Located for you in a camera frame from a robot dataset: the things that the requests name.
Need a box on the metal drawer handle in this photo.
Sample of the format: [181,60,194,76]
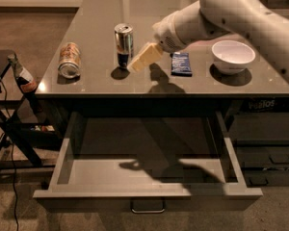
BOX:
[130,200,166,215]

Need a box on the blue snack bar wrapper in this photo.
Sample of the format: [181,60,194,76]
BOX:
[171,52,193,76]

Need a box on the silver blue redbull can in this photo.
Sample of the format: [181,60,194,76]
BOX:
[115,23,134,68]

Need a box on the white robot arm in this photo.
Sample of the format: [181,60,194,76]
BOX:
[127,0,289,84]

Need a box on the orange soda can lying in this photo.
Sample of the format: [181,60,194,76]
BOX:
[58,42,81,79]

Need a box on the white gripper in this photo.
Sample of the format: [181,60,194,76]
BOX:
[127,12,186,73]

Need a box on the black power cable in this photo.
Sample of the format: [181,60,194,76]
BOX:
[0,77,21,231]

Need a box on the white bowl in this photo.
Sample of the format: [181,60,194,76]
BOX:
[211,40,255,75]

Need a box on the dark storage drawers unit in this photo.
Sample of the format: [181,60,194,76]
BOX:
[225,97,289,187]

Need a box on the glass bottle with label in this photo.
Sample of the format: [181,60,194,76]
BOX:
[8,53,42,119]

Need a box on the black side stand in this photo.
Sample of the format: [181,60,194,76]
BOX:
[0,50,62,169]

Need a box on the open grey top drawer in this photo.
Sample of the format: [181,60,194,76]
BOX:
[34,113,262,212]

